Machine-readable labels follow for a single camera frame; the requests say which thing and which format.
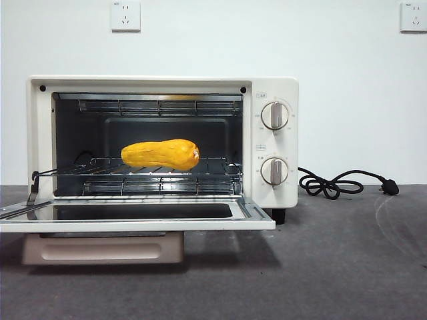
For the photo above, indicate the yellow corn cob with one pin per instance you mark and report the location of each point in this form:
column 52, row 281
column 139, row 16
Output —
column 156, row 153

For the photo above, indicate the cream oven knob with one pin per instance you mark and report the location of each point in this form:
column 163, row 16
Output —
column 274, row 171
column 275, row 116

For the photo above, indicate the cream Toshiba toaster oven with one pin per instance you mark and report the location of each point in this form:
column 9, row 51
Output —
column 280, row 200

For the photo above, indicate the white wall socket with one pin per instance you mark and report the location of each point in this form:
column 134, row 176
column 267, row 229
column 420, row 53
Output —
column 125, row 16
column 414, row 18

